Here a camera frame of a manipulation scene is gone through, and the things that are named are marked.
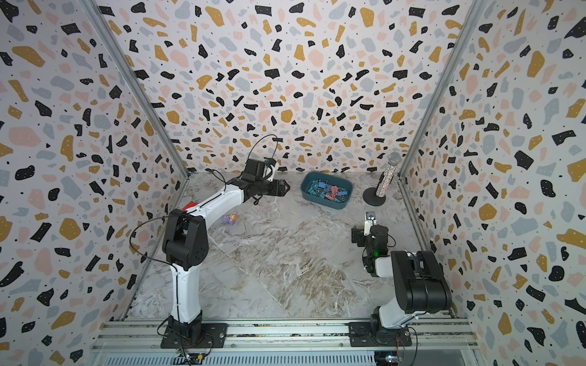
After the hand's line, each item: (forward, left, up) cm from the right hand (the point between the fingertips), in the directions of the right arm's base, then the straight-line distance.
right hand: (370, 225), depth 95 cm
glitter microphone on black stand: (+15, -5, +2) cm, 16 cm away
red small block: (+11, +81, -2) cm, 82 cm away
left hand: (+12, +36, +11) cm, 39 cm away
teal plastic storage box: (+21, +15, -2) cm, 26 cm away
